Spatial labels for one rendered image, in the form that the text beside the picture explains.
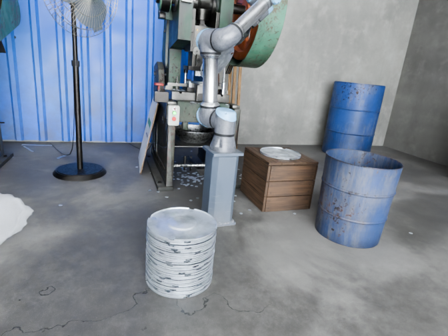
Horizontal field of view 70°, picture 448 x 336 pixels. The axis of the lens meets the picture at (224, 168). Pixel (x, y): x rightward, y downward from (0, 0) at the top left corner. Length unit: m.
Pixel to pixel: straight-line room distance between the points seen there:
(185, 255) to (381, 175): 1.10
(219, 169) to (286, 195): 0.62
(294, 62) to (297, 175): 2.30
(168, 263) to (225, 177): 0.68
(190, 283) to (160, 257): 0.17
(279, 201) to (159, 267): 1.11
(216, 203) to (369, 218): 0.84
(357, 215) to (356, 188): 0.15
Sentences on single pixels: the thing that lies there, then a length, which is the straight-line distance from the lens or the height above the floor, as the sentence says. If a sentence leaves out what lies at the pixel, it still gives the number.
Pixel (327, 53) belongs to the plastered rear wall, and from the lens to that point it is 4.51.
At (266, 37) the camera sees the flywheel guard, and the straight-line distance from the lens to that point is 2.38.
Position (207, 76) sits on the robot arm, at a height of 0.85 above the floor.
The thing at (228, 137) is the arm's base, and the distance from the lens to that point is 1.77.
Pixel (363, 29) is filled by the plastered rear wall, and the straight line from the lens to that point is 4.85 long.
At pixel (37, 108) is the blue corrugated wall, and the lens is 3.68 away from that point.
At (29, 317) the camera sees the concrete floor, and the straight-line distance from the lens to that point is 1.41.
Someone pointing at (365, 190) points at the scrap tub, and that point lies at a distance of 1.84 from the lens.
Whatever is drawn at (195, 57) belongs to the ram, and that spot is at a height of 0.95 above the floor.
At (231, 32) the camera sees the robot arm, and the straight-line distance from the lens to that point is 1.75.
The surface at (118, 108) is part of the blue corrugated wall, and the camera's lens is 3.64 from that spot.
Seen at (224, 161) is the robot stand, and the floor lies 0.40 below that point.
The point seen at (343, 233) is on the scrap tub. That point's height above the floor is 0.07.
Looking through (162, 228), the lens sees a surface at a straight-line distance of 1.32.
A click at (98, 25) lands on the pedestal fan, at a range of 2.63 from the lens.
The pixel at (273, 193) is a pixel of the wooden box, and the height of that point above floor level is 0.14.
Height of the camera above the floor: 0.89
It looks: 17 degrees down
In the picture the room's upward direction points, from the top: 6 degrees clockwise
